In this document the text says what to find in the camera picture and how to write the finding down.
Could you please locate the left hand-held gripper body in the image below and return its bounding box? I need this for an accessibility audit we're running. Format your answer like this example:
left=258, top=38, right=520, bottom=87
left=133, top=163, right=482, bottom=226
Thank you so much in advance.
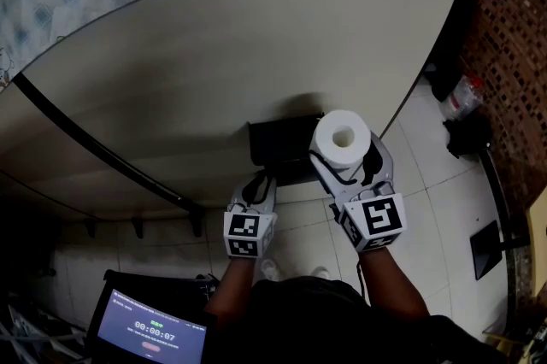
left=222, top=203, right=279, bottom=260

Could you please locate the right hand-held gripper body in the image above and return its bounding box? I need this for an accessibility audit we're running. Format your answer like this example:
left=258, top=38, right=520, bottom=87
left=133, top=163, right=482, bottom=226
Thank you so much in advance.
left=328, top=180, right=408, bottom=255

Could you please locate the white toilet paper roll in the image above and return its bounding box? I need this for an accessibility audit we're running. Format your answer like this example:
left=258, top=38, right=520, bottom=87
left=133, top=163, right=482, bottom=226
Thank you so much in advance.
left=313, top=109, right=372, bottom=169

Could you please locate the person's right forearm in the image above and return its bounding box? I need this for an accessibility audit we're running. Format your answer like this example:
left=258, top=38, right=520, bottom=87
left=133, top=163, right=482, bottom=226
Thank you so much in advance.
left=356, top=244, right=431, bottom=320

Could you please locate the person's left forearm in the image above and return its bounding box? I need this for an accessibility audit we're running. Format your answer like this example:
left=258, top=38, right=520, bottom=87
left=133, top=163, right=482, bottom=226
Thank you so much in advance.
left=203, top=255, right=258, bottom=317

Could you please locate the person's left shoe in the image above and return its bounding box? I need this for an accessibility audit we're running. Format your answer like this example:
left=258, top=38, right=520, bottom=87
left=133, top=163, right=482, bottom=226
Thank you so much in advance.
left=260, top=258, right=284, bottom=282

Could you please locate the black box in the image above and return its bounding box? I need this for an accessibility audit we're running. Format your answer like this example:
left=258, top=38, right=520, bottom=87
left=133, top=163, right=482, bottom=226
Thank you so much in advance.
left=247, top=111, right=326, bottom=186

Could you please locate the black bag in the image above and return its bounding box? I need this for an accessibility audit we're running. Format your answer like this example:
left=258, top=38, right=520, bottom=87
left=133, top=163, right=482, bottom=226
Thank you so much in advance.
left=443, top=116, right=492, bottom=159

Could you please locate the clear plastic bottle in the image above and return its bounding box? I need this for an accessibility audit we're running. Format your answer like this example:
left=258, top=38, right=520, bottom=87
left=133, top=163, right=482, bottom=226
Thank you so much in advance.
left=439, top=73, right=486, bottom=120

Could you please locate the black stand with flat base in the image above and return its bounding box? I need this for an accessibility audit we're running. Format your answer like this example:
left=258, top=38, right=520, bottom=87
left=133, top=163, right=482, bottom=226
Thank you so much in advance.
left=469, top=142, right=533, bottom=281

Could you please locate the person's black shirt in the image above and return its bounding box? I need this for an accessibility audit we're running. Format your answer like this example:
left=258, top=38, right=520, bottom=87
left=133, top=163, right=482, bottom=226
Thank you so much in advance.
left=204, top=275, right=508, bottom=364

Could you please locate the tablet with timer screen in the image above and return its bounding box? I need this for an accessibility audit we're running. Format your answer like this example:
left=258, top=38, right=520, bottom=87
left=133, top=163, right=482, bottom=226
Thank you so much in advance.
left=86, top=267, right=220, bottom=364

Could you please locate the yellow wooden furniture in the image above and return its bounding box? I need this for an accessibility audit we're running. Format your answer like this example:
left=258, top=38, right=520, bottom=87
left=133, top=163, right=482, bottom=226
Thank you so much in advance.
left=524, top=185, right=547, bottom=256

